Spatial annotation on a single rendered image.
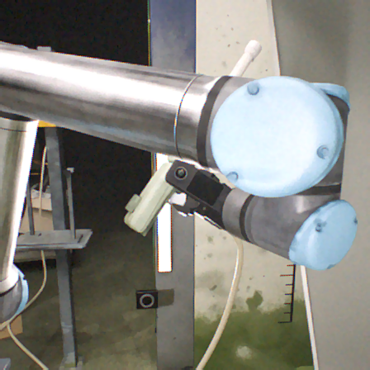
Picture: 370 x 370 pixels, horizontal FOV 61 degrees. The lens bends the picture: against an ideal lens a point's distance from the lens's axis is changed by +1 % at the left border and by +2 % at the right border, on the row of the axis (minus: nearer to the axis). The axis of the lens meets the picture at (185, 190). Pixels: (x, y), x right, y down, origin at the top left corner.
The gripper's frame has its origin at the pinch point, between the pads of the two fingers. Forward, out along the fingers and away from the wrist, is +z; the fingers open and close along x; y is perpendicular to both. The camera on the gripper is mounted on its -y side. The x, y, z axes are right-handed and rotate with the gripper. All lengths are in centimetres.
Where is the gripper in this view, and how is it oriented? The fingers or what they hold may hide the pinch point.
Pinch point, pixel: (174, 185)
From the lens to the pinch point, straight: 66.5
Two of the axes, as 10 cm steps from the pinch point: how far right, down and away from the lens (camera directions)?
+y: 6.9, 5.1, 5.1
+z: -5.1, -1.6, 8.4
